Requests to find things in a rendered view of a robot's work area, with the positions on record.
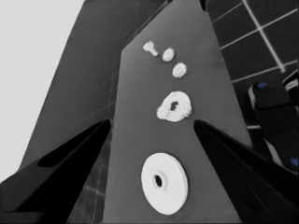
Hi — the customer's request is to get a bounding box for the large thick white disc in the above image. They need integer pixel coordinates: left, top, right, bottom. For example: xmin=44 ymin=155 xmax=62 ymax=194
xmin=140 ymin=151 xmax=190 ymax=216

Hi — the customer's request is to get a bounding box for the small white gear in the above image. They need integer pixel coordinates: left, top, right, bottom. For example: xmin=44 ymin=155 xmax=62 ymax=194
xmin=172 ymin=62 xmax=188 ymax=79
xmin=162 ymin=47 xmax=176 ymax=63

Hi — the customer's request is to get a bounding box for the dark robot body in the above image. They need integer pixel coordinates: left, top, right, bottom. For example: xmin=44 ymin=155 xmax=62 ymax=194
xmin=247 ymin=69 xmax=299 ymax=174

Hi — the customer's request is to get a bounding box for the white round carrier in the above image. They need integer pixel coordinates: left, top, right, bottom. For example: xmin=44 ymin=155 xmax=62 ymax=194
xmin=156 ymin=91 xmax=192 ymax=123

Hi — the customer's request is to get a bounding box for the small white T-shaped piece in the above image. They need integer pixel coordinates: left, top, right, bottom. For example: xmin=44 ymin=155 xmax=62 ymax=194
xmin=142 ymin=40 xmax=159 ymax=57

